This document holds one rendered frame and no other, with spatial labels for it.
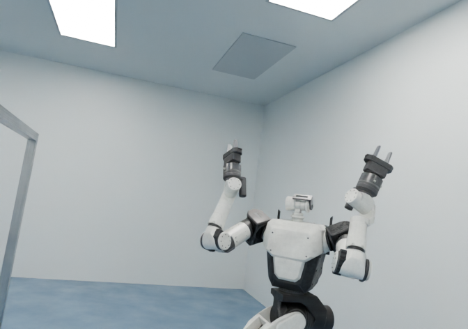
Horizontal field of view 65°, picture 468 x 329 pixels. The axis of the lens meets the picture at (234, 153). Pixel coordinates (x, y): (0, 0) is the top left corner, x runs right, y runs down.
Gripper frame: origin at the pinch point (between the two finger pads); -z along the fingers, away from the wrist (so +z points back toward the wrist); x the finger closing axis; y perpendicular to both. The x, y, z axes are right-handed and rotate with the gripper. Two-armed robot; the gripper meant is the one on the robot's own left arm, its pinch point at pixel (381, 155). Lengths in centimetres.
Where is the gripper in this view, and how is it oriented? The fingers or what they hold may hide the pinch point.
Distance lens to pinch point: 167.4
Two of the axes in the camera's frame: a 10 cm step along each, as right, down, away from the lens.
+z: -4.8, 8.3, -2.7
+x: -8.7, -4.9, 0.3
